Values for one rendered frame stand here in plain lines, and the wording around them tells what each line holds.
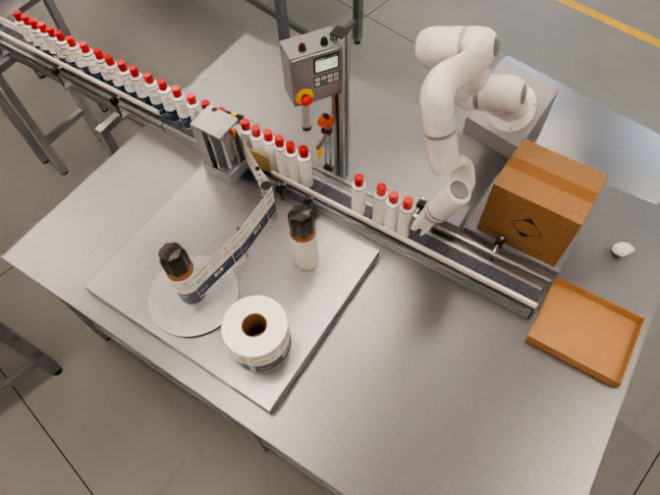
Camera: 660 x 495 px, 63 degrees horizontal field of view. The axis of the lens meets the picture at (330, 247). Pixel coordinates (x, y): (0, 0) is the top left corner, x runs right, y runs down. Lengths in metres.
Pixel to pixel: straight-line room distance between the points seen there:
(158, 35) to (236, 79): 1.87
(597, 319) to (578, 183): 0.46
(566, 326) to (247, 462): 1.47
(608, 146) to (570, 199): 0.67
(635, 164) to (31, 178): 3.25
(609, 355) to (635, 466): 0.95
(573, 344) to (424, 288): 0.51
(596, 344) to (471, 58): 1.03
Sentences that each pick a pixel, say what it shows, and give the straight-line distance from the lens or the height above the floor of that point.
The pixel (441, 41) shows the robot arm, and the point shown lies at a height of 1.59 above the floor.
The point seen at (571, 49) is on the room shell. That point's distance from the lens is 4.33.
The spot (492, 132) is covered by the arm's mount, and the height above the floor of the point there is 0.92.
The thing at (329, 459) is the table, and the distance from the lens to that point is 1.71.
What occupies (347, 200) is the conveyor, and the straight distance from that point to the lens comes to 2.03.
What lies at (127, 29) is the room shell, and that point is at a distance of 4.56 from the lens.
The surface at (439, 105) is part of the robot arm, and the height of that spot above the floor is 1.53.
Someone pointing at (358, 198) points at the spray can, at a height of 0.99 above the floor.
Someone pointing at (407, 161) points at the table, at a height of 0.83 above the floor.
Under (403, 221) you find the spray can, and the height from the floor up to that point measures 0.99.
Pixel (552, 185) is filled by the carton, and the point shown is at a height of 1.12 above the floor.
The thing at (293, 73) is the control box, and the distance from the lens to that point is 1.69.
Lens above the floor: 2.52
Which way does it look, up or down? 59 degrees down
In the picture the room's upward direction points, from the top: 3 degrees counter-clockwise
